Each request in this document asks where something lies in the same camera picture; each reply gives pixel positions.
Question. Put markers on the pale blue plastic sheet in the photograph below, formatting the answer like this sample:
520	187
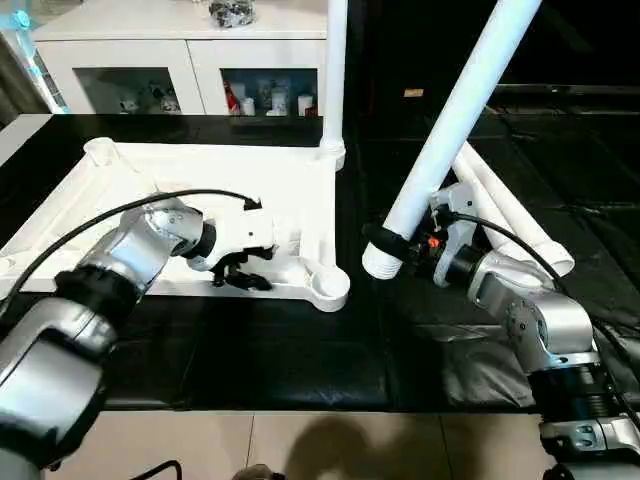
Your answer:
35	60

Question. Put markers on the long black bar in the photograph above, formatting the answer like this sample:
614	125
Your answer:
570	92

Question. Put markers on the small brown tag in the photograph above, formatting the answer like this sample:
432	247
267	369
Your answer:
414	93

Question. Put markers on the white glass-door cabinet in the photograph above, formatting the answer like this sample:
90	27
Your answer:
150	50

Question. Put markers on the white plastic table leg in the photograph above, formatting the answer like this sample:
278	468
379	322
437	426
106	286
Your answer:
455	120
478	190
520	215
334	70

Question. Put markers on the white plastic table top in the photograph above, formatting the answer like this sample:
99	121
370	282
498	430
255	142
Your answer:
120	200

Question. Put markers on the grey curtain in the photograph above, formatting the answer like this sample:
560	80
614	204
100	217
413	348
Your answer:
12	85

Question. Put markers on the black work mat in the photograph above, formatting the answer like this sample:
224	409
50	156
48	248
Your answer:
280	360

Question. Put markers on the dark rounded object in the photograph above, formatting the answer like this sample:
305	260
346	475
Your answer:
260	473

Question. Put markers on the small red bottle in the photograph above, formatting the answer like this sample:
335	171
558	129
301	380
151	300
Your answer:
232	97

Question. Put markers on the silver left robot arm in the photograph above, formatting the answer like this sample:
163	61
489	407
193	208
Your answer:
90	300

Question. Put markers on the dark object on cabinet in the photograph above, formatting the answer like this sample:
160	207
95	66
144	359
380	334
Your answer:
231	12

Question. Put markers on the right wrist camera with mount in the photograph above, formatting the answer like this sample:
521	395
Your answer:
460	205

